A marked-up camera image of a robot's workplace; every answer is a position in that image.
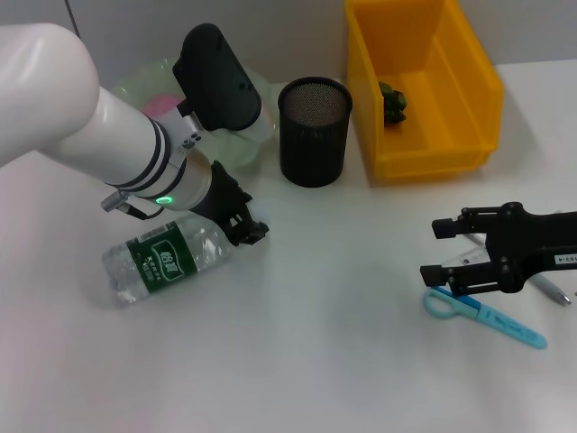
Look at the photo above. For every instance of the black mesh pen holder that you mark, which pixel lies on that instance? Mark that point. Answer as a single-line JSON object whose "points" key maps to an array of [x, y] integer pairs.
{"points": [[311, 153]]}

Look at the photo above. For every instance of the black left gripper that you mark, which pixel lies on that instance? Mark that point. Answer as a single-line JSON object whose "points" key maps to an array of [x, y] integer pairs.
{"points": [[225, 198]]}

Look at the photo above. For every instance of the green plastic scrap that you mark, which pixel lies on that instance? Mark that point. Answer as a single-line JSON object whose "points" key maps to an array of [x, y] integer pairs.
{"points": [[394, 106]]}

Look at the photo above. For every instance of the yellow plastic bin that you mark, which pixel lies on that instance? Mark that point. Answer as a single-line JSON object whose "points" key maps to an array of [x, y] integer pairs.
{"points": [[451, 113]]}

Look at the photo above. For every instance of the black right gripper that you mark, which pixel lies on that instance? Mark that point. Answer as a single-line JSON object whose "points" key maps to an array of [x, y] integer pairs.
{"points": [[527, 243]]}

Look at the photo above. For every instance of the pink peach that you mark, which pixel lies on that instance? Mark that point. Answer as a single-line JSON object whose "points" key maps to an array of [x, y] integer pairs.
{"points": [[160, 104]]}

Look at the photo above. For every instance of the clear plastic ruler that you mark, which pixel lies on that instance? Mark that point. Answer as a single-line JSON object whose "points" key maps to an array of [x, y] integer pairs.
{"points": [[473, 259]]}

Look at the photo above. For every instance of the clear green-label water bottle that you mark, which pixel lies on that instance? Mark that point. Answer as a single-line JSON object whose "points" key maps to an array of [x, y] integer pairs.
{"points": [[158, 266]]}

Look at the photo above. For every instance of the green glass fruit plate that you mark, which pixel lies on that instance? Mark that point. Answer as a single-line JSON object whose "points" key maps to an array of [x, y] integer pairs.
{"points": [[135, 83]]}

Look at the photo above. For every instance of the grey white pen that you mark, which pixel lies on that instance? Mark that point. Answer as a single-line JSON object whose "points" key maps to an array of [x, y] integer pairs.
{"points": [[550, 288]]}

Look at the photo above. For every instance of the blue scissors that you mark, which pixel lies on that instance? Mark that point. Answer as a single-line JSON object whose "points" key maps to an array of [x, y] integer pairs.
{"points": [[509, 327]]}

